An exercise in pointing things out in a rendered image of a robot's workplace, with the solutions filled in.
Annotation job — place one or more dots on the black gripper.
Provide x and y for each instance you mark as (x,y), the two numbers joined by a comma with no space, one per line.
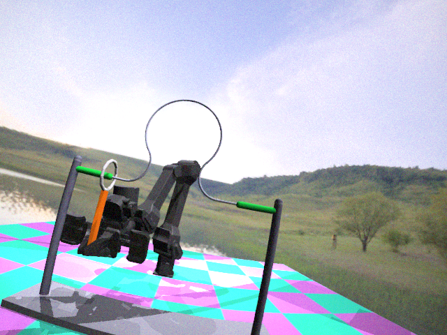
(110,239)

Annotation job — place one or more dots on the orange rectangular handle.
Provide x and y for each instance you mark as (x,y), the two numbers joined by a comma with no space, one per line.
(101,202)

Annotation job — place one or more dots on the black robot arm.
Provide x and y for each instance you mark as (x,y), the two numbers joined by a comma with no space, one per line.
(122,206)

